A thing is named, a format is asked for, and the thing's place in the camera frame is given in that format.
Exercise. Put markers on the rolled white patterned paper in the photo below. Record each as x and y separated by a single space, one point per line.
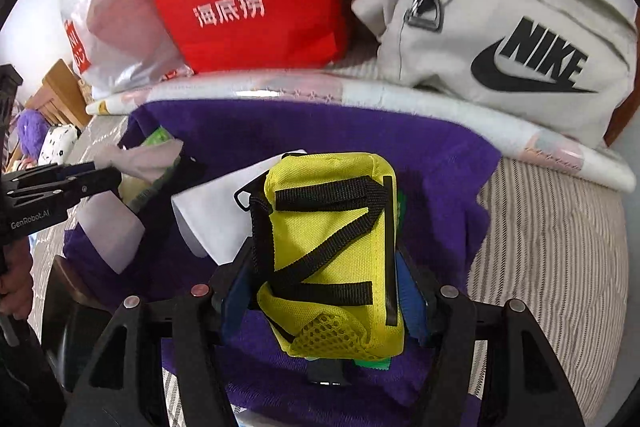
514 137

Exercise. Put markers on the white glove green cuff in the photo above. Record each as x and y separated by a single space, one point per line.
210 220

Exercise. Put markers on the white Miniso plastic bag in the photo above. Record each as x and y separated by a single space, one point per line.
120 45

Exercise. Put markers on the green snack wrapper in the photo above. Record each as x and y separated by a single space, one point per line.
379 324

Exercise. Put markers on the person's left hand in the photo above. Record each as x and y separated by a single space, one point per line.
17 285

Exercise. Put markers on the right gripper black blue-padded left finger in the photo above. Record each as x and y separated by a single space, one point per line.
122 384

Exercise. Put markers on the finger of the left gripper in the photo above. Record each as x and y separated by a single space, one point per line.
42 175
30 210

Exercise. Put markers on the purple towel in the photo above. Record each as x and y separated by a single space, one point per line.
440 169

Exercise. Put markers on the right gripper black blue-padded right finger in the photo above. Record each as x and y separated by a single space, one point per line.
525 383

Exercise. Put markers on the white sponge block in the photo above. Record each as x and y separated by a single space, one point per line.
113 230

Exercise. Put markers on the beige Nike bag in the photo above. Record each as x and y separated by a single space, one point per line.
564 64

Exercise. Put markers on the green small tissue packet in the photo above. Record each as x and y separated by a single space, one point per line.
145 169

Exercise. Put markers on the purple plush toy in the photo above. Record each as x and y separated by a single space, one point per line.
32 129

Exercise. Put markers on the white spotted pillow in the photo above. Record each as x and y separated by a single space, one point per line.
58 144

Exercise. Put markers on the wooden headboard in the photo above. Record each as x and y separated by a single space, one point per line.
59 100

